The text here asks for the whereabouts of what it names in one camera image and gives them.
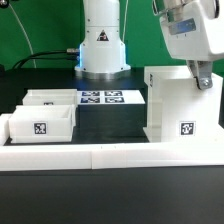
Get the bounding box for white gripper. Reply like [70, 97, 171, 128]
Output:
[152, 0, 224, 90]

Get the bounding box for white drawer cabinet box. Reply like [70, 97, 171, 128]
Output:
[144, 66, 224, 143]

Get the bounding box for white front drawer tray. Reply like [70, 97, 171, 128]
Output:
[9, 105, 75, 143]

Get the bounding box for white drawer tray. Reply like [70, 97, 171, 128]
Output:
[22, 89, 77, 105]
[9, 105, 75, 143]

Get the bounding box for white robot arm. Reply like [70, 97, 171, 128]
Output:
[75, 0, 224, 90]

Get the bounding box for white rear drawer tray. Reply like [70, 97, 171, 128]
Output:
[22, 89, 77, 105]

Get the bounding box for marker tag sheet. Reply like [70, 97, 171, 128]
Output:
[77, 90, 145, 105]

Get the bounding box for white U-shaped fence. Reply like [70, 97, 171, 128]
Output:
[0, 114, 224, 171]

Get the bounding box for black cables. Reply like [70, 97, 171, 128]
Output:
[11, 48, 81, 70]

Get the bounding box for thin white cable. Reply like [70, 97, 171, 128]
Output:
[9, 3, 37, 69]

